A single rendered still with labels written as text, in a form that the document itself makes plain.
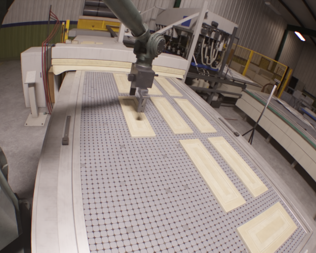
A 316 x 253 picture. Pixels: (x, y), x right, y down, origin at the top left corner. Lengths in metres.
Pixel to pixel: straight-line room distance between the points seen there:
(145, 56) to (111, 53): 1.41
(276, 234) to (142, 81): 1.39
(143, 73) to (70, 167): 0.80
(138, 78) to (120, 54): 1.41
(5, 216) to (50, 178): 0.42
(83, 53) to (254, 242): 2.73
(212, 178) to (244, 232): 0.42
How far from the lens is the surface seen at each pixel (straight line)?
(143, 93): 1.25
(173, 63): 2.93
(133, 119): 1.41
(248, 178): 1.35
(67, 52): 2.61
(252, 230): 1.09
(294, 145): 4.08
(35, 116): 3.13
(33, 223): 0.93
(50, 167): 1.07
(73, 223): 0.83
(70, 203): 0.88
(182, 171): 1.11
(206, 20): 4.28
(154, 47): 1.20
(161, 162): 1.11
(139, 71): 1.23
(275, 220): 1.26
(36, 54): 3.11
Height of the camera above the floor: 1.64
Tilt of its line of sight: 32 degrees down
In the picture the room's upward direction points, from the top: 16 degrees clockwise
